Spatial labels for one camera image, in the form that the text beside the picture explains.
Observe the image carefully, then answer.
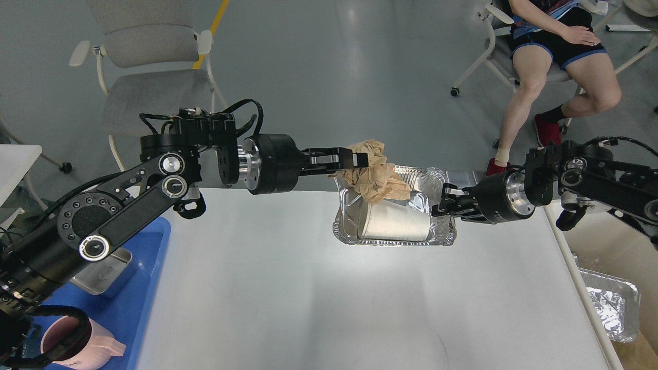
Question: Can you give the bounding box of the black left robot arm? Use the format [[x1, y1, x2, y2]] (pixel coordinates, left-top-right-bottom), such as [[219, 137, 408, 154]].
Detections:
[[2, 99, 369, 368]]

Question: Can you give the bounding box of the brown paper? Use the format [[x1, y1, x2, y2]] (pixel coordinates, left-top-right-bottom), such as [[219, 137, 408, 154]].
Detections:
[[327, 140, 411, 204]]

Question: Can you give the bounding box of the seated person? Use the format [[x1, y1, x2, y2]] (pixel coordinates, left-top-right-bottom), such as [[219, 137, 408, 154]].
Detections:
[[486, 1, 622, 176]]

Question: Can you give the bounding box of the grey office chair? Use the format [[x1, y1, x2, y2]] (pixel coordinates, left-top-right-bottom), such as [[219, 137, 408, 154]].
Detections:
[[69, 1, 228, 171]]

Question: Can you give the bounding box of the beige waste bin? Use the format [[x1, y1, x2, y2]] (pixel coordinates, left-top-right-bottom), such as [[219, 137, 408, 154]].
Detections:
[[540, 201, 657, 369]]

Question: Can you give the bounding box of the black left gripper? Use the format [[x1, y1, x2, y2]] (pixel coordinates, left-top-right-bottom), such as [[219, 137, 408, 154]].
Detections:
[[242, 134, 369, 195]]

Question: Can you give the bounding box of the blue plastic tray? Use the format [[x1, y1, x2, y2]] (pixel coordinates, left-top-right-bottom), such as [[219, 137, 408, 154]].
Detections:
[[45, 216, 171, 369]]

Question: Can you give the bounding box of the foil tray in bin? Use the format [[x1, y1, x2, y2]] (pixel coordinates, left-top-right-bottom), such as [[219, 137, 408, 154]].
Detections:
[[571, 251, 641, 343]]

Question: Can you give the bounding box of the square steel container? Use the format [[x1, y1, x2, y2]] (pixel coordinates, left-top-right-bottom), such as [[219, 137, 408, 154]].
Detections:
[[69, 247, 137, 298]]

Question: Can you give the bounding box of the pink mug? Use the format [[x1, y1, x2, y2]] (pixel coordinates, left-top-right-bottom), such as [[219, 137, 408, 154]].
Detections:
[[40, 316, 125, 369]]

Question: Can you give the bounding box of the white paper cup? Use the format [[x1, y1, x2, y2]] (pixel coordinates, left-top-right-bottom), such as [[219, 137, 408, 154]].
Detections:
[[357, 200, 431, 242]]

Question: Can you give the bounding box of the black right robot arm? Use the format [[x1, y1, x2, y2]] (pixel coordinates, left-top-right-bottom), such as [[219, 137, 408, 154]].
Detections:
[[431, 136, 657, 245]]

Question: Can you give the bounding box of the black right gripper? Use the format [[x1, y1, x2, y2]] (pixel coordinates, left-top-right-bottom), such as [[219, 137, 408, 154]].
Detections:
[[432, 172, 536, 224]]

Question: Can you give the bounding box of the aluminium foil tray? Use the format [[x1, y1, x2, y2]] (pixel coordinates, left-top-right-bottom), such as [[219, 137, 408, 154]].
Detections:
[[332, 165, 456, 247]]

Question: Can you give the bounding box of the white chair under person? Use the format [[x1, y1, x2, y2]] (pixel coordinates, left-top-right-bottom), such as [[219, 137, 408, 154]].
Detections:
[[450, 3, 587, 98]]

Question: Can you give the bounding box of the clear floor plate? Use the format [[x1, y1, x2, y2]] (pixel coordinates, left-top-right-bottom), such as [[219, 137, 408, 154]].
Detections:
[[446, 170, 477, 188]]

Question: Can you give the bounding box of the white side table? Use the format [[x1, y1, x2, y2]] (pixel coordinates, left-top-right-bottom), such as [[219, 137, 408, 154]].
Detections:
[[1, 144, 48, 210]]

